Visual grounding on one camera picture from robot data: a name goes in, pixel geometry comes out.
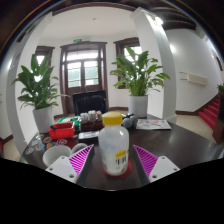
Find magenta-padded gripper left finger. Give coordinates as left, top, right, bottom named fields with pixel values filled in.
left=45, top=143, right=97, bottom=188

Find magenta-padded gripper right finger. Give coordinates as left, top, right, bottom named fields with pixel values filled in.
left=131, top=144, right=181, bottom=187

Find yellow-capped clear plastic bottle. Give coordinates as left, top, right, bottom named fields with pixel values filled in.
left=97, top=111, right=130, bottom=177

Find white speckled mug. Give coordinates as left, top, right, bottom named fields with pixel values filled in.
left=42, top=142, right=89, bottom=168

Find flat round red coaster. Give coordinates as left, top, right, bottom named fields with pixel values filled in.
left=101, top=160, right=133, bottom=180

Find red plastic box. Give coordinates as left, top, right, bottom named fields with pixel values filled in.
left=48, top=121, right=76, bottom=140

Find white printed paper sheet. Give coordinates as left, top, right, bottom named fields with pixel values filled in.
left=135, top=118, right=173, bottom=131

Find green box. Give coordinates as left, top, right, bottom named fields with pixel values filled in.
left=57, top=115, right=81, bottom=126

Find broad-leaf plant in white pot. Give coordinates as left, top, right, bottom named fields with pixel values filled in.
left=109, top=45, right=171, bottom=118
left=12, top=53, right=69, bottom=134

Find dark box with white jars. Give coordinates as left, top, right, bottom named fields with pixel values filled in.
left=79, top=109, right=104, bottom=133

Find grey round ball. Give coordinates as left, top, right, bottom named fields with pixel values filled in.
left=121, top=117, right=133, bottom=130
left=129, top=114, right=139, bottom=127

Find black chair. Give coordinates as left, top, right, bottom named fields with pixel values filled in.
left=72, top=90, right=108, bottom=117

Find red carpeted staircase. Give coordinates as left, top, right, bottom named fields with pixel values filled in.
left=198, top=96, right=221, bottom=131

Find dark wooden cabinet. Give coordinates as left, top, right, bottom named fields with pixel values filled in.
left=213, top=93, right=224, bottom=145

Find brown wooden glass door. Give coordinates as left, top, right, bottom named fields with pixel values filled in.
left=59, top=41, right=109, bottom=116

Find brown framed window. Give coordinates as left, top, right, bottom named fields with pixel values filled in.
left=113, top=37, right=141, bottom=89
left=34, top=45, right=56, bottom=66

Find bright ceiling light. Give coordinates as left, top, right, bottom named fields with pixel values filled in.
left=153, top=15, right=164, bottom=26

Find white wall air conditioner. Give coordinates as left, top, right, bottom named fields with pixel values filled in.
left=179, top=71, right=209, bottom=87

